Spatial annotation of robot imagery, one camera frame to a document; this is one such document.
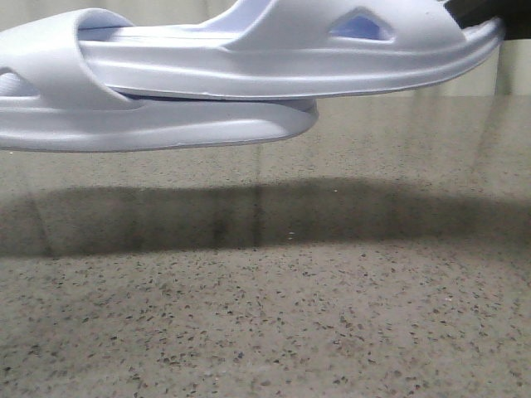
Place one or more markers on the light blue slipper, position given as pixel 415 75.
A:
pixel 51 101
pixel 290 62

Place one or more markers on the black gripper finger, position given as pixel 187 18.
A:
pixel 514 13

